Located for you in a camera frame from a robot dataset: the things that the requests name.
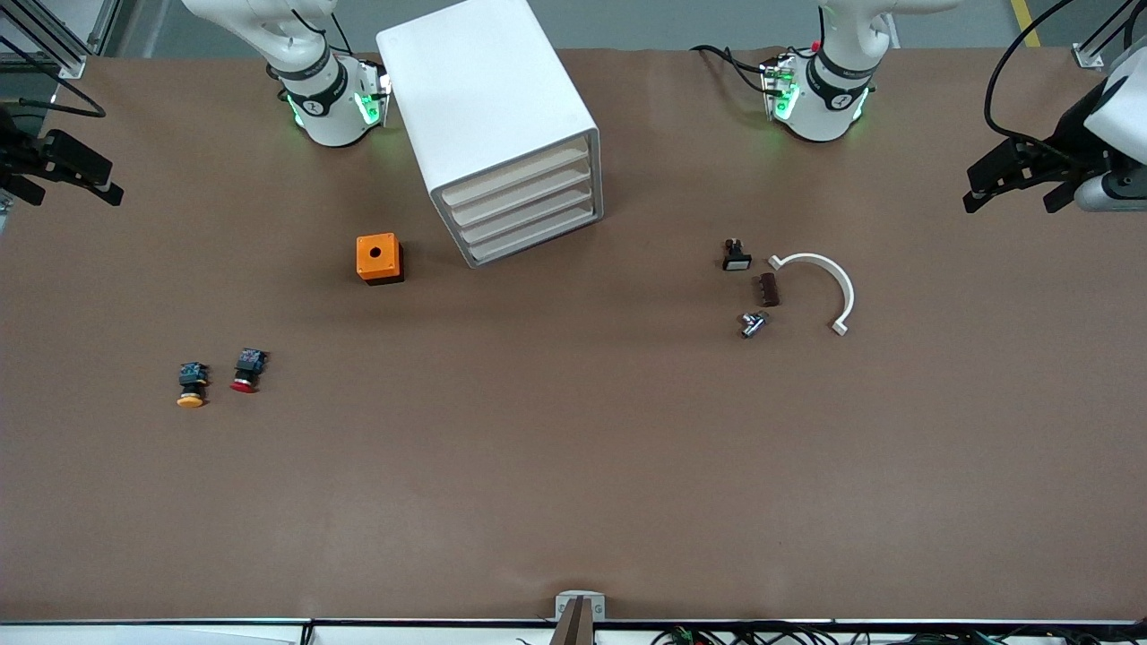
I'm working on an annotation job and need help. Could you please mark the yellow push button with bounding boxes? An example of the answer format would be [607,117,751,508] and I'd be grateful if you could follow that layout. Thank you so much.
[176,362,211,409]

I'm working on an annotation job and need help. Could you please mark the red push button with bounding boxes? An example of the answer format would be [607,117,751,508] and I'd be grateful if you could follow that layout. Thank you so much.
[229,348,269,394]

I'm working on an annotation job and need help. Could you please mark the orange button box black base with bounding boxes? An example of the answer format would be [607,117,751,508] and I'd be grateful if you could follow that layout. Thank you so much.
[356,233,405,286]

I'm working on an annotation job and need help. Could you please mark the white drawer cabinet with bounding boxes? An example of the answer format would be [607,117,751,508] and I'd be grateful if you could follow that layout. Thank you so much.
[376,0,604,270]

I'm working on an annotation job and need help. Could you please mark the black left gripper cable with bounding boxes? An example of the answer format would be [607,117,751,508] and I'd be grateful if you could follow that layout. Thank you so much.
[984,0,1112,153]

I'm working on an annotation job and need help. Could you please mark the aluminium frame profile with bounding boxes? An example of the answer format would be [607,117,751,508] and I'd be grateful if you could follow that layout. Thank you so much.
[1073,0,1147,70]
[0,0,89,79]

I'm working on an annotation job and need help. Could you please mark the white curved half ring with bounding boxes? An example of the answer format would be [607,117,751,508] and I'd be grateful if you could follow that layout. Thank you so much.
[768,253,856,337]

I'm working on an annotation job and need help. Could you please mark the black base cable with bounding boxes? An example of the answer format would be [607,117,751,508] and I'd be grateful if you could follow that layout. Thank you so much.
[690,43,772,95]

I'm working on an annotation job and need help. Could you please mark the tangled black cables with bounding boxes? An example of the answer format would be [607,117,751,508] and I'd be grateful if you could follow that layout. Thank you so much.
[515,623,1147,645]

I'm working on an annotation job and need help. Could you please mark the grey metal bracket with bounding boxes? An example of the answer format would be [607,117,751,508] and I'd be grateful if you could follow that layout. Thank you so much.
[555,590,607,622]

